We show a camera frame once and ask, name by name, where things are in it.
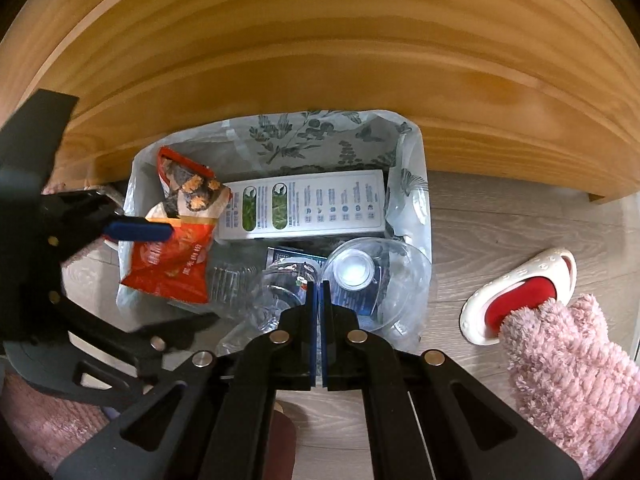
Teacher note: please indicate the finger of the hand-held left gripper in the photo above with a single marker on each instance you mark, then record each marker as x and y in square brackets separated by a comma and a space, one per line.
[125, 340]
[140, 230]

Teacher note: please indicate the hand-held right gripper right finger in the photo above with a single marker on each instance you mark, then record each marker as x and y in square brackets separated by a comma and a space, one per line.
[345, 350]

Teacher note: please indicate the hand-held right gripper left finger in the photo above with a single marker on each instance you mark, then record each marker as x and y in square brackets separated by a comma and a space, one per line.
[292, 350]

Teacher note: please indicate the orange red snack packet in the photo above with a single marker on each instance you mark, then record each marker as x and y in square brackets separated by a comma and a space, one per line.
[170, 260]

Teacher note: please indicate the crushed clear plastic bottle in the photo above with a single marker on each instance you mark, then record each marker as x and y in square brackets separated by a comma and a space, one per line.
[280, 290]

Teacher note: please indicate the clear bottle with white cap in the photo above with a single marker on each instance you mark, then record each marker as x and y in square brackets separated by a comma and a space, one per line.
[355, 267]

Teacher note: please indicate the blue cardboard box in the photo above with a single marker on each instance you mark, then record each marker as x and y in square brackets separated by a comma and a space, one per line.
[287, 255]

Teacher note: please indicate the white milk carton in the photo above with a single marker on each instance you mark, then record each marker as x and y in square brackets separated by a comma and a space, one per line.
[310, 205]

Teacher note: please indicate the floral lined trash bin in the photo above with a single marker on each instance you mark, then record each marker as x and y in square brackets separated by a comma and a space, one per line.
[320, 130]

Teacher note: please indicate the maroon cloth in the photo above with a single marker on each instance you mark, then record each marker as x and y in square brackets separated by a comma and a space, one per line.
[282, 445]

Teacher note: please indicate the person's left leg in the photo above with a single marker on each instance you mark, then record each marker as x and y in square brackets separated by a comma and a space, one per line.
[35, 420]

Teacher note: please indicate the person's leg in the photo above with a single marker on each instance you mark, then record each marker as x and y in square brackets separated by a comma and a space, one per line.
[35, 420]
[565, 385]

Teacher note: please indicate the white red slipper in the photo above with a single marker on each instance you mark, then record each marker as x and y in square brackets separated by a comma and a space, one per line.
[500, 280]

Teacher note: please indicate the person's right leg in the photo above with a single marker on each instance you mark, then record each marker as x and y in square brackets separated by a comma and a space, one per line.
[565, 385]

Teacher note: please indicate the wooden bed frame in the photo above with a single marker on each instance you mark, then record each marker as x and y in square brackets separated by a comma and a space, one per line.
[300, 60]

